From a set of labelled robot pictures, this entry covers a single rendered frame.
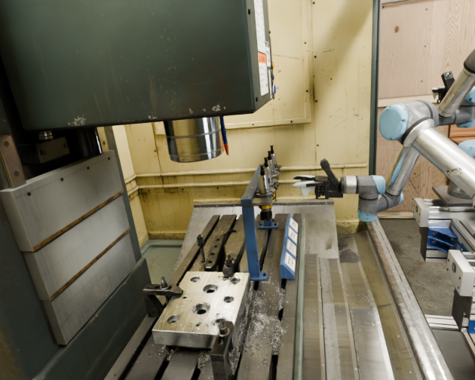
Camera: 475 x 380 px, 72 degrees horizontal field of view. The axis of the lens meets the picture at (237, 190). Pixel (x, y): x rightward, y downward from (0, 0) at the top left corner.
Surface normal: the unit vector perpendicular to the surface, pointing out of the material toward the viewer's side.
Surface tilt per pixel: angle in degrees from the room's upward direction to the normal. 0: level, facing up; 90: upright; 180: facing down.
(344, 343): 8
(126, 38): 90
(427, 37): 90
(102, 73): 90
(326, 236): 24
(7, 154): 90
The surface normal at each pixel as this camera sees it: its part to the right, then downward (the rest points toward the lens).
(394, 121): -0.93, 0.15
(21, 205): 0.97, -0.04
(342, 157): -0.20, 0.33
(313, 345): -0.13, -0.89
